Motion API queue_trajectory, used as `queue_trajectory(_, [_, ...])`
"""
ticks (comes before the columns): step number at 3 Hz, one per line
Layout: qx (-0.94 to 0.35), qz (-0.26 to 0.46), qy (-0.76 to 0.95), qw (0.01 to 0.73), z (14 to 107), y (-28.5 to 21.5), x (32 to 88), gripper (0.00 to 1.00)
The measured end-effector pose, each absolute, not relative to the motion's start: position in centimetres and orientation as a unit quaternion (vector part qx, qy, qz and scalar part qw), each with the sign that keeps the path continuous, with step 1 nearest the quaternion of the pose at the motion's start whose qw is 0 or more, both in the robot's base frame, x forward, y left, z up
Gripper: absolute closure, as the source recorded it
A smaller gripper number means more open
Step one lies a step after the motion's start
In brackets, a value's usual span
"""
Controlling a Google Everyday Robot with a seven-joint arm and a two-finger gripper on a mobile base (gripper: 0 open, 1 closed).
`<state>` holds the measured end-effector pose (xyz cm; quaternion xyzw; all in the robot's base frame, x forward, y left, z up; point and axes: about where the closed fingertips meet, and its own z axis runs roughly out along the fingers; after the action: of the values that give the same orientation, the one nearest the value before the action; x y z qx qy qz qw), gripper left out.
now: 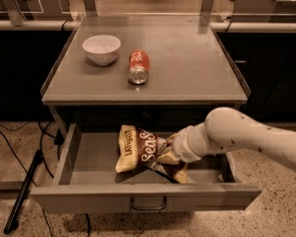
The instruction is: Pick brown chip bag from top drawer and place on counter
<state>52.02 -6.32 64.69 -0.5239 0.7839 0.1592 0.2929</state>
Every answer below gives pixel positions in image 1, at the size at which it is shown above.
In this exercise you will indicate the black drawer handle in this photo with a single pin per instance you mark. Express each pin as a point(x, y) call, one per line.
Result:
point(148, 203)

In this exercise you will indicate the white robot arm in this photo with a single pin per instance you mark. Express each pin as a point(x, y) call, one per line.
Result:
point(225, 130)

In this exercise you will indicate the brown sea salt chip bag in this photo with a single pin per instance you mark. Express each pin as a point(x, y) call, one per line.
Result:
point(138, 147)

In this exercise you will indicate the white ceramic bowl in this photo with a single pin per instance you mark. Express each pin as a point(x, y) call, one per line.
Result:
point(102, 49)

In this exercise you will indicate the grey cabinet counter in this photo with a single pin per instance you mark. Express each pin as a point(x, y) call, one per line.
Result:
point(155, 72)

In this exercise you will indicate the grey open top drawer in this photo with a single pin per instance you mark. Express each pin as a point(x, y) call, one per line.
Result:
point(85, 181)

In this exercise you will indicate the background desk right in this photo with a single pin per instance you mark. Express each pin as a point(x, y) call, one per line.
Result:
point(264, 11)

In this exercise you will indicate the black bar on floor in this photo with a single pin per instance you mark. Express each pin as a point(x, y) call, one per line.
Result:
point(12, 222)

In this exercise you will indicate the white horizontal rail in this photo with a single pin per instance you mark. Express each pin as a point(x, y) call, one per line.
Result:
point(287, 28)

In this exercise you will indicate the red soda can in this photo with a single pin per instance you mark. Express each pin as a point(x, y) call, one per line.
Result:
point(139, 66)

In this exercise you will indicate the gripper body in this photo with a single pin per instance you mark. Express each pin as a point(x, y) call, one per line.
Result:
point(180, 146)

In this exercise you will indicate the grey left support post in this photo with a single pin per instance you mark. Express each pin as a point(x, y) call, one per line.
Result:
point(15, 16)

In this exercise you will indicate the grey right support post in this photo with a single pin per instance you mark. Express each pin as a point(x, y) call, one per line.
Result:
point(205, 12)

